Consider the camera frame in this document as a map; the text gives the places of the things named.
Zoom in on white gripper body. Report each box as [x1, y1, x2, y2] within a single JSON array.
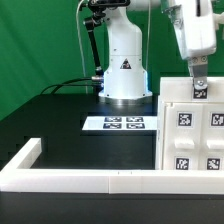
[[163, 0, 216, 59]]

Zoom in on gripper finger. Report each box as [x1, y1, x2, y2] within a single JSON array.
[[188, 56, 208, 90]]

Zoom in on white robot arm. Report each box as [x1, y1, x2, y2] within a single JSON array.
[[82, 0, 224, 104]]

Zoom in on white marker base plate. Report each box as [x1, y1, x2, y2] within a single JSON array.
[[82, 116, 157, 131]]

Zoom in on white workspace border frame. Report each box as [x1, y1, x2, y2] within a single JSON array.
[[0, 138, 224, 195]]

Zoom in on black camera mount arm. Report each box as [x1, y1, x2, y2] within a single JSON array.
[[84, 0, 130, 77]]

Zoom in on white cabinet door panel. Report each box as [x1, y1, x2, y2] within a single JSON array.
[[162, 103, 202, 171]]

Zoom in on white cabinet body box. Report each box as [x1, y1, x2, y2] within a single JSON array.
[[155, 100, 224, 171]]

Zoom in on white cabinet top block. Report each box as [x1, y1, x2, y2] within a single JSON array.
[[160, 77, 224, 103]]

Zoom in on white hanging cable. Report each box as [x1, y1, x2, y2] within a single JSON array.
[[75, 0, 90, 95]]

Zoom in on black cable bundle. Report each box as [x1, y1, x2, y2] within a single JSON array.
[[40, 76, 105, 96]]

